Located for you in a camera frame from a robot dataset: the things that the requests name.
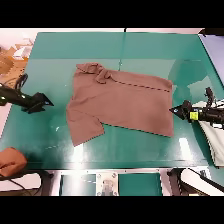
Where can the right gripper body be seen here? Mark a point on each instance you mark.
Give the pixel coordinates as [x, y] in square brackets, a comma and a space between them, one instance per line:
[187, 110]

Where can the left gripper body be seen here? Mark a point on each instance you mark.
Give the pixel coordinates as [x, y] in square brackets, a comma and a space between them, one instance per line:
[34, 101]

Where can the brown T-shirt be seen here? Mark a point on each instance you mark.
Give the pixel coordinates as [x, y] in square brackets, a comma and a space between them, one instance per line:
[123, 103]

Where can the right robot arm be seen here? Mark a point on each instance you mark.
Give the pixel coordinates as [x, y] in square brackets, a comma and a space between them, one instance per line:
[213, 115]

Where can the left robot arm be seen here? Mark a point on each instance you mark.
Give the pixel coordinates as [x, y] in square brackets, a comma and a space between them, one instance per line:
[10, 95]

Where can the cardboard box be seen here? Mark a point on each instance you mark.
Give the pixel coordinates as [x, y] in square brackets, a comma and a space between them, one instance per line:
[10, 60]

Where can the orange-brown garment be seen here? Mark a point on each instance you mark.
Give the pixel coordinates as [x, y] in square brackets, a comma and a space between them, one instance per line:
[11, 161]

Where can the silver frame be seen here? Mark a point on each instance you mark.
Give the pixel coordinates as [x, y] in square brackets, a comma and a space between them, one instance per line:
[106, 183]

